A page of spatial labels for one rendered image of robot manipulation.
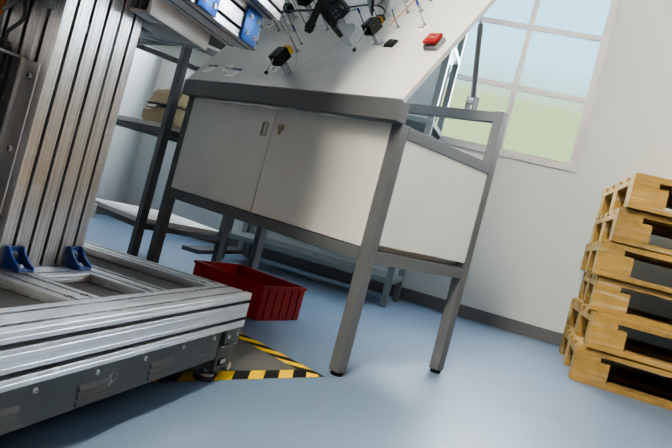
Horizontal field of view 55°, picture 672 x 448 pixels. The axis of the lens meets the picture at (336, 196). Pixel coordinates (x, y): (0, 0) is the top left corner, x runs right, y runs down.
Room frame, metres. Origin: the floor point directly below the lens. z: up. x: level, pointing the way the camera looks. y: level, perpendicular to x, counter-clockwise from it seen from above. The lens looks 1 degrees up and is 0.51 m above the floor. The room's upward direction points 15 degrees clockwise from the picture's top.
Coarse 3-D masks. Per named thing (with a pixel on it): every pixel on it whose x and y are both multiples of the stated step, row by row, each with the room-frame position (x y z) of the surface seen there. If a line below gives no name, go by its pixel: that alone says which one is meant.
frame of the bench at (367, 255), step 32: (384, 160) 2.01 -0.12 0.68; (480, 160) 2.34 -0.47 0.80; (384, 192) 1.99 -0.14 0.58; (160, 224) 2.76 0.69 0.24; (256, 224) 2.35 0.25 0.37; (288, 224) 2.26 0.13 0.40; (480, 224) 2.42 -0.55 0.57; (256, 256) 3.18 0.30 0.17; (352, 256) 2.03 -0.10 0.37; (384, 256) 2.04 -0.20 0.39; (352, 288) 2.00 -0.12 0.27; (352, 320) 1.99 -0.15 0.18; (448, 320) 2.40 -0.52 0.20
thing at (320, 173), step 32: (288, 128) 2.33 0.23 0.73; (320, 128) 2.22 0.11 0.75; (352, 128) 2.12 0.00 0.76; (384, 128) 2.03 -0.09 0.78; (288, 160) 2.30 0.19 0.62; (320, 160) 2.19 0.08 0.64; (352, 160) 2.10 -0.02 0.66; (256, 192) 2.38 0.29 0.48; (288, 192) 2.27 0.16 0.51; (320, 192) 2.17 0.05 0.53; (352, 192) 2.07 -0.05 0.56; (320, 224) 2.14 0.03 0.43; (352, 224) 2.05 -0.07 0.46
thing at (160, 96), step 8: (160, 88) 3.03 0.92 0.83; (168, 88) 3.02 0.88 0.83; (152, 96) 3.01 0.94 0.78; (160, 96) 2.97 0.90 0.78; (168, 96) 2.94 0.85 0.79; (184, 96) 2.91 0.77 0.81; (160, 104) 2.91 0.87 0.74; (184, 104) 2.92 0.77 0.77; (144, 112) 2.98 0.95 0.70; (152, 112) 2.94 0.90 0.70; (160, 112) 2.91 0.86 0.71; (176, 112) 2.90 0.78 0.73; (184, 112) 2.93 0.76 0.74; (152, 120) 2.95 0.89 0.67; (160, 120) 2.90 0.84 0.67; (176, 120) 2.90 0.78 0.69
